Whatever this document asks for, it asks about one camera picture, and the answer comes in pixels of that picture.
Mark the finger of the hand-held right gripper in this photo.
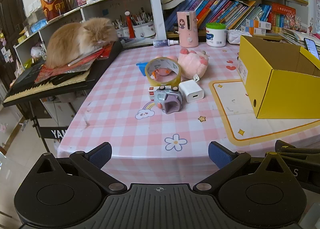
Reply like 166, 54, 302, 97
275, 140, 320, 156

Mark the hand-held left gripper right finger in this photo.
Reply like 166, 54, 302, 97
194, 141, 298, 193

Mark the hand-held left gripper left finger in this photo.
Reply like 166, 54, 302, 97
32, 141, 128, 194

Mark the yellow cardboard box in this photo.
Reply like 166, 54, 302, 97
237, 35, 320, 119

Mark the white charger block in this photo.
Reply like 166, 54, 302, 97
178, 80, 205, 103

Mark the yellow tape roll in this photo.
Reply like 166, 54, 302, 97
144, 57, 182, 87

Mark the pink plush toy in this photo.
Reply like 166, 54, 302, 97
177, 48, 210, 81

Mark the small blue plastic piece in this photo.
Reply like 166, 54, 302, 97
136, 62, 150, 77

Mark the small pink eared toy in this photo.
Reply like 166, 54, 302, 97
152, 55, 178, 80

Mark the pink checkered tablecloth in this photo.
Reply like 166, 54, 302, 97
57, 41, 320, 187

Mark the black keyboard stand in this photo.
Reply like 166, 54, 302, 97
19, 100, 68, 153

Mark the black electric keyboard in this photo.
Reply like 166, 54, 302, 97
2, 41, 123, 108

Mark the red paper stack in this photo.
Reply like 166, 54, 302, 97
35, 45, 114, 83

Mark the black smartphone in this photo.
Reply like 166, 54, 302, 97
304, 38, 320, 61

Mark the stack of papers and booklets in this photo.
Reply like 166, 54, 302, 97
277, 28, 320, 47

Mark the orange fluffy cat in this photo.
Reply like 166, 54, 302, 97
46, 17, 118, 69

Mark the white jar green lid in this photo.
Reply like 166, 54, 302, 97
205, 22, 227, 48

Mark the white quilted bag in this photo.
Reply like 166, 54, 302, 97
226, 29, 247, 44

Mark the crumpled plastic bag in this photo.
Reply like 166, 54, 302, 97
30, 44, 47, 59

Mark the orange blue white carton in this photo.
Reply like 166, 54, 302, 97
241, 26, 270, 35
246, 18, 272, 30

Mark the pink cylinder humidifier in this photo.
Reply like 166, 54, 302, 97
177, 11, 199, 47

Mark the small spray bottle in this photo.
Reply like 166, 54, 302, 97
153, 39, 180, 48

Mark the red boxed book set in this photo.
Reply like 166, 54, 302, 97
270, 3, 297, 33

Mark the blue wet wipes pack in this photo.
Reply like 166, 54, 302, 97
30, 20, 48, 33

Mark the row of colourful books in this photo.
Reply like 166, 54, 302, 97
164, 0, 273, 32

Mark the white shelf unit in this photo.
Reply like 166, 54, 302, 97
14, 0, 150, 66

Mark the wooden bookshelf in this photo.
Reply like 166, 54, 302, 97
146, 0, 309, 42

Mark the fortune god figure box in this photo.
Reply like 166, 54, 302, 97
38, 0, 72, 22

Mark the white wall switch panel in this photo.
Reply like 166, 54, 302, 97
26, 0, 42, 15

